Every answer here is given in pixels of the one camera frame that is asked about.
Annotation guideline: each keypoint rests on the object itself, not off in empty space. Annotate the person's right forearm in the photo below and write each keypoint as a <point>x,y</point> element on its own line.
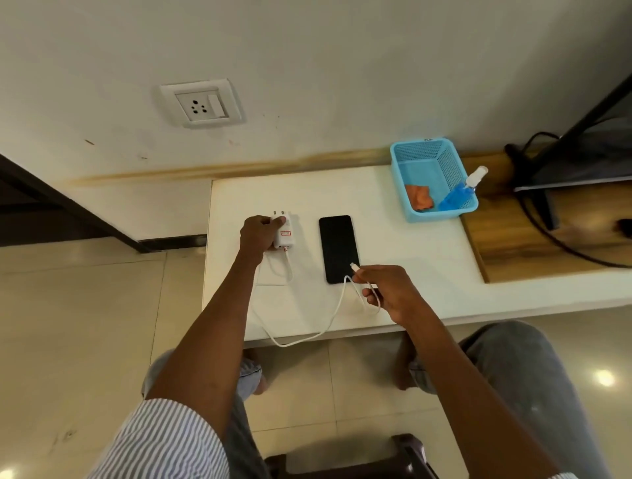
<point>469,390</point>

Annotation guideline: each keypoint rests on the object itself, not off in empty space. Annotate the black smartphone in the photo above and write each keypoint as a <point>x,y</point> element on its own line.
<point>338,246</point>

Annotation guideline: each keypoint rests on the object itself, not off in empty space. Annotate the dark brown plastic stool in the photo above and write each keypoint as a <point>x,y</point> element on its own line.
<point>345,459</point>

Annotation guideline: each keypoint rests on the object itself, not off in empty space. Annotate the black television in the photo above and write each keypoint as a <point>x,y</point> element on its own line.
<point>587,148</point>

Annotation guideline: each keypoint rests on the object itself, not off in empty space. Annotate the person's left fingers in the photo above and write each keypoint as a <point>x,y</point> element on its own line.
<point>270,223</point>

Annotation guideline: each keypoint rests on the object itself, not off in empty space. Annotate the person's right thumb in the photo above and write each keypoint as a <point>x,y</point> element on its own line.
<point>371,295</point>

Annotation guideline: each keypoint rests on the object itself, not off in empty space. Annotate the white wall socket plate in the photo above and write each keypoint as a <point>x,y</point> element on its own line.
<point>200,104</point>

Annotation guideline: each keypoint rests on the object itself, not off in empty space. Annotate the white charger adapter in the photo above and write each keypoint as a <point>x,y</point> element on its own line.
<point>287,239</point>

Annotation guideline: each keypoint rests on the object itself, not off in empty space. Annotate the person's left forearm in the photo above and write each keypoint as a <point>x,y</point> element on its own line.
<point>212,335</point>

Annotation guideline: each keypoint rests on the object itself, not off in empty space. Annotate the person's left foot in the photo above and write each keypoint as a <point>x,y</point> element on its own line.
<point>255,370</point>

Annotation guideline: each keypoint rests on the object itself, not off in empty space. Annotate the striped shirt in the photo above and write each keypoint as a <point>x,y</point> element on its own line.
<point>163,444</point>

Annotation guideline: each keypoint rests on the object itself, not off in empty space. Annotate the blue spray bottle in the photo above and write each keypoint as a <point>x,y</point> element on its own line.
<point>456,197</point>

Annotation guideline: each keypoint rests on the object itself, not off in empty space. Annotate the person's right hand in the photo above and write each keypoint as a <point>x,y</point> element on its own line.
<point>395,293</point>

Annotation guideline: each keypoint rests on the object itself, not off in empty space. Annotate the person's left hand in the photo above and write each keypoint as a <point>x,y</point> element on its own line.
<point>254,237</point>

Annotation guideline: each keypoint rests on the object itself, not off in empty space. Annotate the brown wooden console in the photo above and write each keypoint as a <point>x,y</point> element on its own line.
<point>523,242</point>

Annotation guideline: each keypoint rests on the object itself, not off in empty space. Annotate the grey jeans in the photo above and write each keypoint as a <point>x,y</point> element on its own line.
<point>518,370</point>

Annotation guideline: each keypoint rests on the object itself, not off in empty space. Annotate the orange cloth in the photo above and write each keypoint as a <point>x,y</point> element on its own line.
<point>419,197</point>

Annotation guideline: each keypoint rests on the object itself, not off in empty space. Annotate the blue plastic basket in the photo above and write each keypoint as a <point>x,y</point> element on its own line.
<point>424,165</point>

